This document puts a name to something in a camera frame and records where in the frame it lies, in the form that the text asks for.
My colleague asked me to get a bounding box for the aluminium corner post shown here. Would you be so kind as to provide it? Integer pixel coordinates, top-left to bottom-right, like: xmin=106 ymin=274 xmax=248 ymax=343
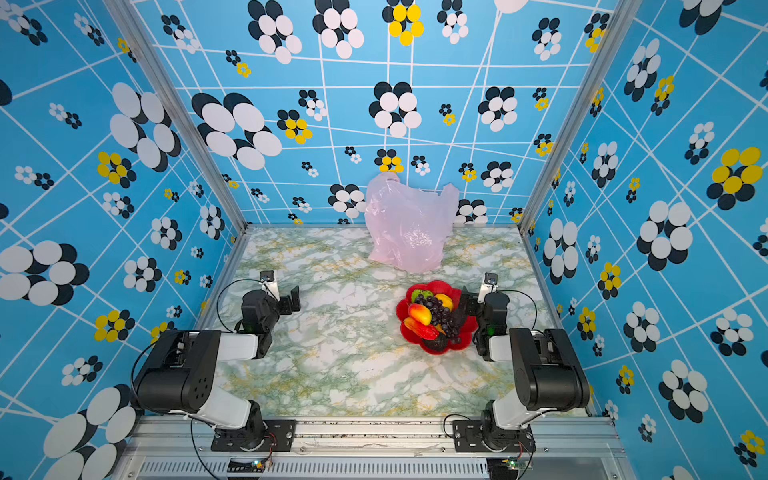
xmin=105 ymin=1 xmax=248 ymax=235
xmin=519 ymin=0 xmax=642 ymax=234

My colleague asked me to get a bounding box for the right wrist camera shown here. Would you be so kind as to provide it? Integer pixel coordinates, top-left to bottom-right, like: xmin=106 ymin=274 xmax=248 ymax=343
xmin=477 ymin=273 xmax=498 ymax=303

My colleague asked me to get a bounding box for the aluminium front rail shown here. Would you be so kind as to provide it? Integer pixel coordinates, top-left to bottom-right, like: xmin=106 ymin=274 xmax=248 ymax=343
xmin=113 ymin=415 xmax=636 ymax=479

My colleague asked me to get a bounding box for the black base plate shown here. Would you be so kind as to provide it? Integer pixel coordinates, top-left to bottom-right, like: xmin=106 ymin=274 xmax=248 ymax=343
xmin=449 ymin=419 xmax=536 ymax=455
xmin=210 ymin=419 xmax=297 ymax=453

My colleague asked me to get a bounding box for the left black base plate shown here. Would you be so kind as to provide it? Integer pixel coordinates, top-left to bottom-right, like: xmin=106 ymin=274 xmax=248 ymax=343
xmin=210 ymin=419 xmax=297 ymax=453

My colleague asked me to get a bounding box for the pink translucent plastic bag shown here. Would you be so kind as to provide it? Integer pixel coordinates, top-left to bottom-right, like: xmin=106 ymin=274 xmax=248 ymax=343
xmin=365 ymin=172 xmax=459 ymax=273

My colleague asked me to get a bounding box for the right aluminium corner post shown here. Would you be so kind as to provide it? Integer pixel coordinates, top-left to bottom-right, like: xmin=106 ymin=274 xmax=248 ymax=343
xmin=519 ymin=0 xmax=642 ymax=234

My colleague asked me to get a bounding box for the dark avocado rear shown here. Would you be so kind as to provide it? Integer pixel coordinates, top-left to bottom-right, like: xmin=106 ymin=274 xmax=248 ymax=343
xmin=448 ymin=309 xmax=468 ymax=338

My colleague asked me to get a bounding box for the dark avocado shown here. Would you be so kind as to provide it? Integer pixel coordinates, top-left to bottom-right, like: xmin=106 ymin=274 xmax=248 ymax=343
xmin=448 ymin=309 xmax=468 ymax=338
xmin=422 ymin=334 xmax=450 ymax=354

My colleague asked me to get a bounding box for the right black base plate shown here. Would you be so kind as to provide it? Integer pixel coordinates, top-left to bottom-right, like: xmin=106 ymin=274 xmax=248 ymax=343
xmin=449 ymin=419 xmax=536 ymax=455

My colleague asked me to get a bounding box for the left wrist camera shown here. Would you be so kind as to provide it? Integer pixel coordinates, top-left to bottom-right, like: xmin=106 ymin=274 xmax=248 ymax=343
xmin=259 ymin=270 xmax=280 ymax=301

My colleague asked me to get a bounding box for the dark purple grape bunch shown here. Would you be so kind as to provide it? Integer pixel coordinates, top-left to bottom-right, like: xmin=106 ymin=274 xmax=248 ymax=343
xmin=419 ymin=296 xmax=452 ymax=338

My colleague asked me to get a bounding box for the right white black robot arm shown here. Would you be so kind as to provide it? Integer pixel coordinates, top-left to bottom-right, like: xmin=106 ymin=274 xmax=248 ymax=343
xmin=454 ymin=291 xmax=590 ymax=453

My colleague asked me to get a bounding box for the dark avocado front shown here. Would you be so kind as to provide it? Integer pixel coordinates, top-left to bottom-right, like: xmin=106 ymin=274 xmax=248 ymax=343
xmin=422 ymin=334 xmax=450 ymax=354

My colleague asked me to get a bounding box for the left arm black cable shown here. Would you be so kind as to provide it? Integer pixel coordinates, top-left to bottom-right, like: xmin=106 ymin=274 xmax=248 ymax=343
xmin=214 ymin=277 xmax=278 ymax=334

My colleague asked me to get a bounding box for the left aluminium corner post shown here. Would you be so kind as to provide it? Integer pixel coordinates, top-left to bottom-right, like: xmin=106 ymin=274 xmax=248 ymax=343
xmin=105 ymin=1 xmax=248 ymax=235

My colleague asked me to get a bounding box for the red flower-shaped plate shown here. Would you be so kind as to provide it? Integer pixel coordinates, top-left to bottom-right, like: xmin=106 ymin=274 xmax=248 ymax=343
xmin=396 ymin=280 xmax=478 ymax=355

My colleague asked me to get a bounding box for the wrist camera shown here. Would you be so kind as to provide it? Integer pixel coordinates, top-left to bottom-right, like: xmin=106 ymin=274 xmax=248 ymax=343
xmin=477 ymin=273 xmax=498 ymax=303
xmin=259 ymin=270 xmax=280 ymax=301

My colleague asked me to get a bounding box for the red yellow mango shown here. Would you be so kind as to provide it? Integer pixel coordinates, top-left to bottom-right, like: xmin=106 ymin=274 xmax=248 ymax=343
xmin=408 ymin=303 xmax=433 ymax=326

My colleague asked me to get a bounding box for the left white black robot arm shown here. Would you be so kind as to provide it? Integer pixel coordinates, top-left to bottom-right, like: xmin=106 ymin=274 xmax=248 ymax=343
xmin=133 ymin=287 xmax=301 ymax=453

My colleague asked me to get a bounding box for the green fruit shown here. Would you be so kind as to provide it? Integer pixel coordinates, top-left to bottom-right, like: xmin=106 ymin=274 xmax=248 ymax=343
xmin=411 ymin=289 xmax=434 ymax=303

